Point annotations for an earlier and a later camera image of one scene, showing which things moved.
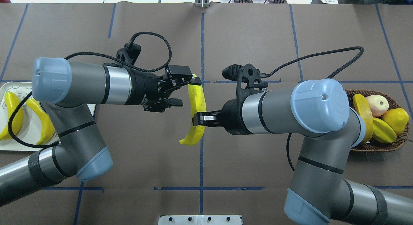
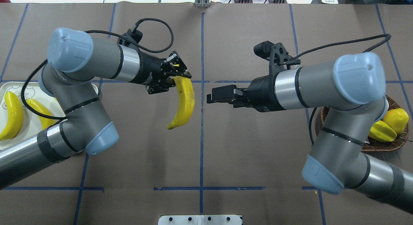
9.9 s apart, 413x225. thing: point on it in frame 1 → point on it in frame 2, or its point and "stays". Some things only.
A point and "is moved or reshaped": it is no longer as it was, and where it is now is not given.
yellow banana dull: x=362 y=106 is moved or reshaped
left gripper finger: x=175 y=102 → x=186 y=74
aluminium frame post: x=202 y=0 stays
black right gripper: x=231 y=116 → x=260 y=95
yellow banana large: x=48 y=128 stays
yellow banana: x=17 y=120 stays
